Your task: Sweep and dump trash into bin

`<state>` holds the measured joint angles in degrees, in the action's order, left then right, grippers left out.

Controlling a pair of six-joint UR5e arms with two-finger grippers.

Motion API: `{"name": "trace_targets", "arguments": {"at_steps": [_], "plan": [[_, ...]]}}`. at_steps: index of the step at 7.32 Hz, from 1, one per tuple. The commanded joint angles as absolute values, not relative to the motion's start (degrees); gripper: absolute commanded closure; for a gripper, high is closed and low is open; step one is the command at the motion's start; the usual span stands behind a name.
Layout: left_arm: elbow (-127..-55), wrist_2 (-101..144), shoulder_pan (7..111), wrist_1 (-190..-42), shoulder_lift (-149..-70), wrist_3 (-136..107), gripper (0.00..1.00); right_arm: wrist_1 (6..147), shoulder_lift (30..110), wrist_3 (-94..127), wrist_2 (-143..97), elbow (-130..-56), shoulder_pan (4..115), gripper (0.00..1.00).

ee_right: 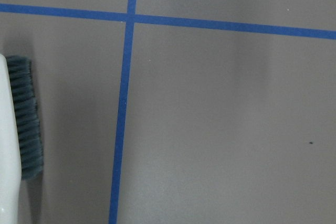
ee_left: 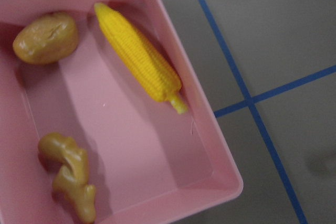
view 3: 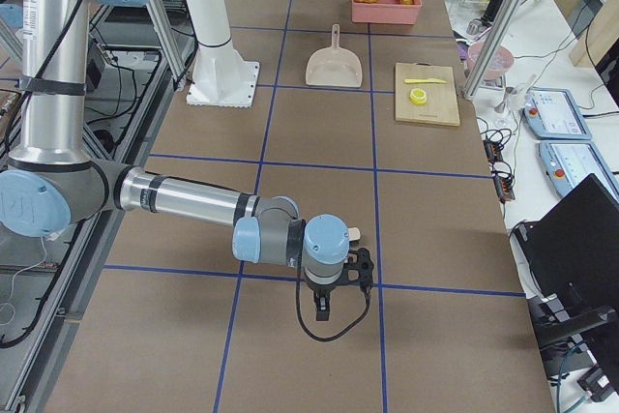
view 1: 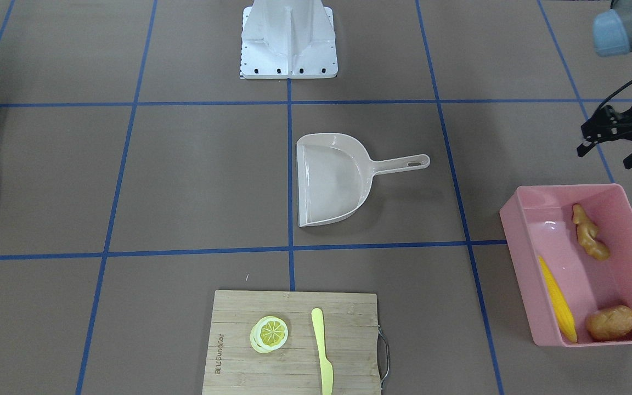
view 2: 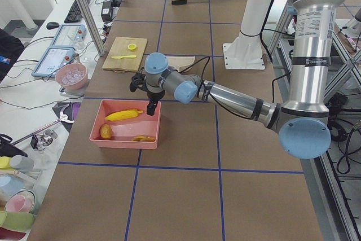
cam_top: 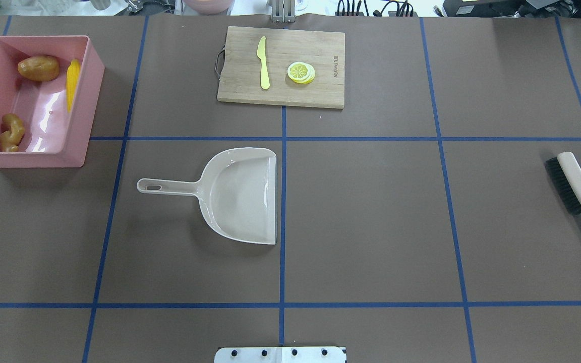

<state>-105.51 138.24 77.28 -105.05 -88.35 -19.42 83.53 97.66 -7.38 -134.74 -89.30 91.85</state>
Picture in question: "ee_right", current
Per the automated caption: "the beige hand brush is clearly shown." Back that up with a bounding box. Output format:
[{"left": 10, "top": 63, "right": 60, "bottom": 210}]
[{"left": 1, "top": 56, "right": 44, "bottom": 223}]

